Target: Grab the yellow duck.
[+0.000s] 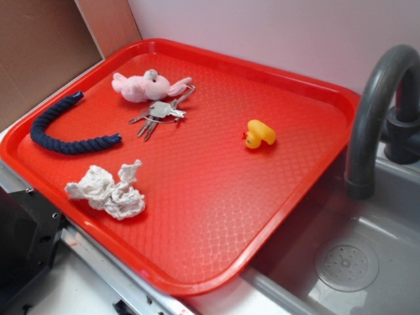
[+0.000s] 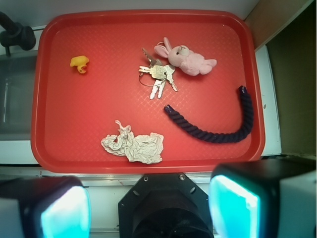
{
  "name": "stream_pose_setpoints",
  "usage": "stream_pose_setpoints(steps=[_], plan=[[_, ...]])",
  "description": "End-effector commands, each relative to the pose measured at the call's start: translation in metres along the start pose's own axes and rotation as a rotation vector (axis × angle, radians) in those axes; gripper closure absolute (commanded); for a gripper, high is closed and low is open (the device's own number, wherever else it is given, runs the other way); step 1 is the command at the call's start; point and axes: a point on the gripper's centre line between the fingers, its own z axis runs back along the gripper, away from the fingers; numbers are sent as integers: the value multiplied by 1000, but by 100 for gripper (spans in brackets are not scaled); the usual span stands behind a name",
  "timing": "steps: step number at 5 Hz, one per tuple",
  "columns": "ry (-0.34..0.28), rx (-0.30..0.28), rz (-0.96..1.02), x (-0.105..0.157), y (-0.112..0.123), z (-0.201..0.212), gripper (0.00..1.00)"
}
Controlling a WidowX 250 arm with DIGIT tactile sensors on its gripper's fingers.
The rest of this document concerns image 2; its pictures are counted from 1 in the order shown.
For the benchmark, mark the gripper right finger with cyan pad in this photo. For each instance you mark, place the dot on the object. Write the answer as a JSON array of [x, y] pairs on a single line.
[[269, 198]]

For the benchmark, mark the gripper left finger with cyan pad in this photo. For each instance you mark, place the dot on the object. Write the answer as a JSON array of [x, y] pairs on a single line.
[[51, 207]]

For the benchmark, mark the yellow rubber duck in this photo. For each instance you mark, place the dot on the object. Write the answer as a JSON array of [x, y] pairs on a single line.
[[80, 62]]

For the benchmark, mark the crumpled white paper towel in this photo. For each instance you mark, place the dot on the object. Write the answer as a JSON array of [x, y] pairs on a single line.
[[145, 149]]

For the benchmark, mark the red plastic tray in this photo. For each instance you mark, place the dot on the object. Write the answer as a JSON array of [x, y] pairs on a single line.
[[73, 112]]

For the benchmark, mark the grey metal sink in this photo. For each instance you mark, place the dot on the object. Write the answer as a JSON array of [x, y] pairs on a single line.
[[17, 77]]

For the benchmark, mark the pink plush bunny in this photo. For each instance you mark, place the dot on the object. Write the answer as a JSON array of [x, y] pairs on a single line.
[[189, 62]]

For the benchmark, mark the silver key bunch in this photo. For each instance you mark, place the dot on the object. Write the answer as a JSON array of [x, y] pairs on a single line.
[[160, 73]]

